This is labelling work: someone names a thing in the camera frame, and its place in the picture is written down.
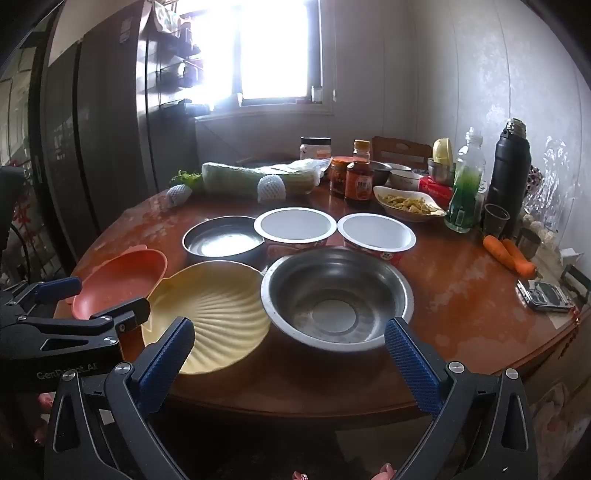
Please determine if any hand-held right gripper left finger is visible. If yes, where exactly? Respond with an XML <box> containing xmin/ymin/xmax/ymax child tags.
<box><xmin>44</xmin><ymin>316</ymin><xmax>197</xmax><ymax>480</ymax></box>

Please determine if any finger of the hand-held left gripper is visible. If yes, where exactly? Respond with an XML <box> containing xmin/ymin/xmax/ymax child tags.
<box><xmin>2</xmin><ymin>277</ymin><xmax>83</xmax><ymax>318</ymax></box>
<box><xmin>18</xmin><ymin>296</ymin><xmax>151</xmax><ymax>354</ymax></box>

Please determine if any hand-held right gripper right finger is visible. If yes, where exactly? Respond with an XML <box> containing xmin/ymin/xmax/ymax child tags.
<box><xmin>384</xmin><ymin>316</ymin><xmax>539</xmax><ymax>480</ymax></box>

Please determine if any large steel bowl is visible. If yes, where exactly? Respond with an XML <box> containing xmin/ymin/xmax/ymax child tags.
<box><xmin>260</xmin><ymin>246</ymin><xmax>415</xmax><ymax>352</ymax></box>

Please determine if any shallow steel dish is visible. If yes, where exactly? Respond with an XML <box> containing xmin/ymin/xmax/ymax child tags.
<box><xmin>182</xmin><ymin>215</ymin><xmax>267</xmax><ymax>271</ymax></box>

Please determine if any white paper bowl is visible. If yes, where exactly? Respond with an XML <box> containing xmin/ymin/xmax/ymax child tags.
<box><xmin>253</xmin><ymin>207</ymin><xmax>338</xmax><ymax>257</ymax></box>
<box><xmin>337</xmin><ymin>213</ymin><xmax>417</xmax><ymax>266</ymax></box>

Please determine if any small foam-netted fruit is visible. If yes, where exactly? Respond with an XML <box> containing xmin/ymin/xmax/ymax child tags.
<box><xmin>165</xmin><ymin>184</ymin><xmax>194</xmax><ymax>207</ymax></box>

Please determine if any orange carrot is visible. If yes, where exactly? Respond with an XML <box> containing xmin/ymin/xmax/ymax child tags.
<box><xmin>483</xmin><ymin>235</ymin><xmax>515</xmax><ymax>270</ymax></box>
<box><xmin>502</xmin><ymin>239</ymin><xmax>539</xmax><ymax>278</ymax></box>

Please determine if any green lettuce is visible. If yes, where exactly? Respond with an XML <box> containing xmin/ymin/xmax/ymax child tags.
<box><xmin>168</xmin><ymin>170</ymin><xmax>204</xmax><ymax>192</ymax></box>

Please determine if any small digital scale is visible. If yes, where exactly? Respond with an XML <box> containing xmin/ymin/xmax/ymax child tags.
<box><xmin>515</xmin><ymin>279</ymin><xmax>575</xmax><ymax>313</ymax></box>

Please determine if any grey refrigerator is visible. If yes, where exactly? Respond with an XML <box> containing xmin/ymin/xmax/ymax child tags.
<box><xmin>44</xmin><ymin>0</ymin><xmax>199</xmax><ymax>259</ymax></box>

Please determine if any white dish of food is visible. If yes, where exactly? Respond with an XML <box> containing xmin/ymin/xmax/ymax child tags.
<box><xmin>372</xmin><ymin>185</ymin><xmax>448</xmax><ymax>223</ymax></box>

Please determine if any small steel cup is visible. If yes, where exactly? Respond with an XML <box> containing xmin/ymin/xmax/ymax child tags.
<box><xmin>516</xmin><ymin>227</ymin><xmax>542</xmax><ymax>260</ymax></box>

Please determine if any wrapped napa cabbage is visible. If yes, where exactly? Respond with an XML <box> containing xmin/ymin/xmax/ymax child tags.
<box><xmin>202</xmin><ymin>159</ymin><xmax>331</xmax><ymax>200</ymax></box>

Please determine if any red cardboard box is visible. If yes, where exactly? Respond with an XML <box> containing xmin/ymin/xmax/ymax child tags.
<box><xmin>418</xmin><ymin>176</ymin><xmax>455</xmax><ymax>210</ymax></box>

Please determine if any green liquid plastic bottle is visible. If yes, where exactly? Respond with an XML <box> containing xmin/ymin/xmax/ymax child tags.
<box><xmin>444</xmin><ymin>127</ymin><xmax>487</xmax><ymax>234</ymax></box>

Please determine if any white ceramic bowl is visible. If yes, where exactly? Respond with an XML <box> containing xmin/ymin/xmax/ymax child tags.
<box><xmin>389</xmin><ymin>169</ymin><xmax>424</xmax><ymax>192</ymax></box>

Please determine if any large foam-netted fruit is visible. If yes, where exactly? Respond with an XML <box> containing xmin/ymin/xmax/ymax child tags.
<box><xmin>257</xmin><ymin>174</ymin><xmax>288</xmax><ymax>204</ymax></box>

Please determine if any orange-label sauce bottle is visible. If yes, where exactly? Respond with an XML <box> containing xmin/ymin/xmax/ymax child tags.
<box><xmin>345</xmin><ymin>140</ymin><xmax>375</xmax><ymax>206</ymax></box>

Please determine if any small steel bowl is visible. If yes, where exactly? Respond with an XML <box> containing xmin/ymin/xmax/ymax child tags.
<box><xmin>427</xmin><ymin>158</ymin><xmax>458</xmax><ymax>185</ymax></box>

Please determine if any dark bowl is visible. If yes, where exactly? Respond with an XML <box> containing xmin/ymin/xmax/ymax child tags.
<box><xmin>367</xmin><ymin>161</ymin><xmax>393</xmax><ymax>186</ymax></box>

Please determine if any red-lidded chili sauce jar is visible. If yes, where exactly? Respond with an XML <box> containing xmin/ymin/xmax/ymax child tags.
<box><xmin>329</xmin><ymin>156</ymin><xmax>354</xmax><ymax>198</ymax></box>

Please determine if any black thermos flask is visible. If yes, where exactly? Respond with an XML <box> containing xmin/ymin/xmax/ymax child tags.
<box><xmin>486</xmin><ymin>118</ymin><xmax>533</xmax><ymax>227</ymax></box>

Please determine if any wooden chair with slot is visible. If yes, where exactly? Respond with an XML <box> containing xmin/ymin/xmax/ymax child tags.
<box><xmin>372</xmin><ymin>136</ymin><xmax>433</xmax><ymax>171</ymax></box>

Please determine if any yellow plastic cup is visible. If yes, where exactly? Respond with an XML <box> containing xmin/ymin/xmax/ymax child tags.
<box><xmin>432</xmin><ymin>137</ymin><xmax>455</xmax><ymax>166</ymax></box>

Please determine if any clear plastic bag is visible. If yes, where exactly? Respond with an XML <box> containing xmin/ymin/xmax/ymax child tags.
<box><xmin>526</xmin><ymin>136</ymin><xmax>583</xmax><ymax>222</ymax></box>

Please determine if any black-lidded clear jar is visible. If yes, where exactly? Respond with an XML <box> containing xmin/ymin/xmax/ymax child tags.
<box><xmin>300</xmin><ymin>137</ymin><xmax>332</xmax><ymax>162</ymax></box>

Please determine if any bright window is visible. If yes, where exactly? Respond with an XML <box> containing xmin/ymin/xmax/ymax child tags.
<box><xmin>194</xmin><ymin>0</ymin><xmax>335</xmax><ymax>116</ymax></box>

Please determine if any black cable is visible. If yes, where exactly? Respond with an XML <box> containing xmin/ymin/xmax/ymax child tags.
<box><xmin>7</xmin><ymin>224</ymin><xmax>31</xmax><ymax>282</ymax></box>

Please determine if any black metal frame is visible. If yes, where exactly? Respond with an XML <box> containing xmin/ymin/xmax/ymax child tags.
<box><xmin>560</xmin><ymin>265</ymin><xmax>591</xmax><ymax>305</ymax></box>

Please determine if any hanging wire rack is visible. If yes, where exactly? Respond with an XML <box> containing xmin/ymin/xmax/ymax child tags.
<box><xmin>145</xmin><ymin>0</ymin><xmax>208</xmax><ymax>112</ymax></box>

